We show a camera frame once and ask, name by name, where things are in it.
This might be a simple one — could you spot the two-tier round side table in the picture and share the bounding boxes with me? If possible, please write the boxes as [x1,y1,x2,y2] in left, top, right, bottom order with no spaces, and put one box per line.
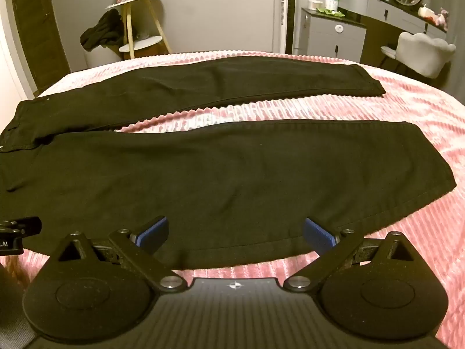
[105,0,174,59]

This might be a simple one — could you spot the grey vanity desk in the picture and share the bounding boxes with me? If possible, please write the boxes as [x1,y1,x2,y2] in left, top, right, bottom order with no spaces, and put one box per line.
[338,0,451,67]

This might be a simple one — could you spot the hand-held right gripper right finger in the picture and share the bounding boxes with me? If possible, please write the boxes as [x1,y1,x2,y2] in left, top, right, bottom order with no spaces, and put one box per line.
[284,218,415,293]

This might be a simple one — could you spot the brown wooden door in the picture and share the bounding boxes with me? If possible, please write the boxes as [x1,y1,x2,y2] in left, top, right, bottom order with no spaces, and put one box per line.
[9,0,72,93]

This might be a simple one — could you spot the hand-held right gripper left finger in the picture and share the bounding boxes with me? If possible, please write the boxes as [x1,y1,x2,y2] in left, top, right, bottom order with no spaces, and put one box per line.
[54,217,184,293]

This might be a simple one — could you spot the black pants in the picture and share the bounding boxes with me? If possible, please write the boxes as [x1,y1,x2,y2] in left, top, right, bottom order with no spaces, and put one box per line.
[0,56,457,270]

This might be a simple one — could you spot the grey drawer cabinet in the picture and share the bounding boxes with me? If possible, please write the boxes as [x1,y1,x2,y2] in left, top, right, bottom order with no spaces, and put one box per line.
[295,7,367,65]

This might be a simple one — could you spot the person's grey clothing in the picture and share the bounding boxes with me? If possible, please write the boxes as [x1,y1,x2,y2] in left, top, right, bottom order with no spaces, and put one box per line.
[0,256,35,349]

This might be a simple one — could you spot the plush toys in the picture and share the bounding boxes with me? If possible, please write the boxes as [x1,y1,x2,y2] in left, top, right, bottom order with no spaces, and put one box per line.
[418,3,450,28]

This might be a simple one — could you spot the dark clothes heap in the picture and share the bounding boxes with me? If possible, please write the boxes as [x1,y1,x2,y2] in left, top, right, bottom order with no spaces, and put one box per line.
[80,8,128,51]

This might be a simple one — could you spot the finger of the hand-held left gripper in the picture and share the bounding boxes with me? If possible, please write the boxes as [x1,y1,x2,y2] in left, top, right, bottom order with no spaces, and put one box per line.
[0,217,43,236]

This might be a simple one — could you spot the pink ribbed blanket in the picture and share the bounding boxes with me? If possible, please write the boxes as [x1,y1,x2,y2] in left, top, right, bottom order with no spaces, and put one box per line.
[0,51,465,337]

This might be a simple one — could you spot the tall white floor air conditioner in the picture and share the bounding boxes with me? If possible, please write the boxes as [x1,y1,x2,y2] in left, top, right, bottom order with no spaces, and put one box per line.
[280,0,292,54]

